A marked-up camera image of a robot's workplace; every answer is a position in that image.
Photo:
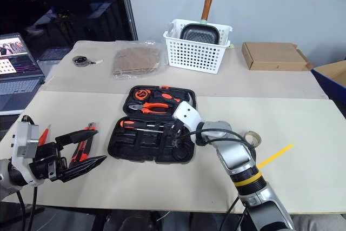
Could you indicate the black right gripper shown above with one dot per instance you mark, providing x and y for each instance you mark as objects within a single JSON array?
[{"x": 179, "y": 131}]

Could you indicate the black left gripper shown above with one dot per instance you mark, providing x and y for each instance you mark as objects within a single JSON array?
[{"x": 44, "y": 158}]

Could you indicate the orange black utility knife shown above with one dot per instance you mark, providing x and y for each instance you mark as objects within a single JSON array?
[{"x": 82, "y": 150}]

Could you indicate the black plastic tool case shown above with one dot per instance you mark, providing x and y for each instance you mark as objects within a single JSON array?
[{"x": 151, "y": 144}]

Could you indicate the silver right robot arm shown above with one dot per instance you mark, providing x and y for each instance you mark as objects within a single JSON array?
[{"x": 238, "y": 158}]

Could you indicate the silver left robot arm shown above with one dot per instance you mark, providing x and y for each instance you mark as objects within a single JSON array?
[{"x": 4, "y": 172}]

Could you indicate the orange black claw hammer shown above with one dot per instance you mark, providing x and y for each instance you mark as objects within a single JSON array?
[{"x": 167, "y": 97}]

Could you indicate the small red test screwdriver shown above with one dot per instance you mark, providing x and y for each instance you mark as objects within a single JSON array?
[{"x": 44, "y": 135}]

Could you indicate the orange black tape measure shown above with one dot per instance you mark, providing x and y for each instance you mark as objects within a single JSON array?
[{"x": 141, "y": 95}]

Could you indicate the bagged brown woven mat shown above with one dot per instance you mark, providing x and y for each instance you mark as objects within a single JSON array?
[{"x": 136, "y": 60}]

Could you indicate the white perforated plastic basket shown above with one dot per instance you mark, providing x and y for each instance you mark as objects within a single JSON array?
[{"x": 194, "y": 55}]

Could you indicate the beige masking tape roll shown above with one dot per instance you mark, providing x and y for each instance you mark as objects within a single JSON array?
[{"x": 254, "y": 136}]

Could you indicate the round metal tin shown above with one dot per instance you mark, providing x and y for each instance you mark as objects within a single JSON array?
[{"x": 80, "y": 61}]

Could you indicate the open grey laptop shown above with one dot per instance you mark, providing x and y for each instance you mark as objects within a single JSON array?
[{"x": 16, "y": 79}]

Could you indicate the yellow tape strip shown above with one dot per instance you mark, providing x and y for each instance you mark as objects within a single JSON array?
[{"x": 275, "y": 155}]

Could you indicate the flat brown cardboard box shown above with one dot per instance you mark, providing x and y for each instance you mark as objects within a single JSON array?
[{"x": 273, "y": 56}]

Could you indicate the blue bin with cardboard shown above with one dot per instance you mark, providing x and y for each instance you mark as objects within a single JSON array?
[{"x": 332, "y": 79}]

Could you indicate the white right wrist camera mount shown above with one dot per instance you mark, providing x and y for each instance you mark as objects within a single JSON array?
[{"x": 187, "y": 116}]

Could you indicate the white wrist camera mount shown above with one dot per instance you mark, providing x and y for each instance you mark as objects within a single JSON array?
[
  {"x": 25, "y": 136},
  {"x": 187, "y": 116}
]

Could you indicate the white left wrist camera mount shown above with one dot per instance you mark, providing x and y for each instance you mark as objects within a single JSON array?
[{"x": 25, "y": 136}]

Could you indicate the grey metal post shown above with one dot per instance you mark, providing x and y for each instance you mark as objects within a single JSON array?
[{"x": 129, "y": 3}]

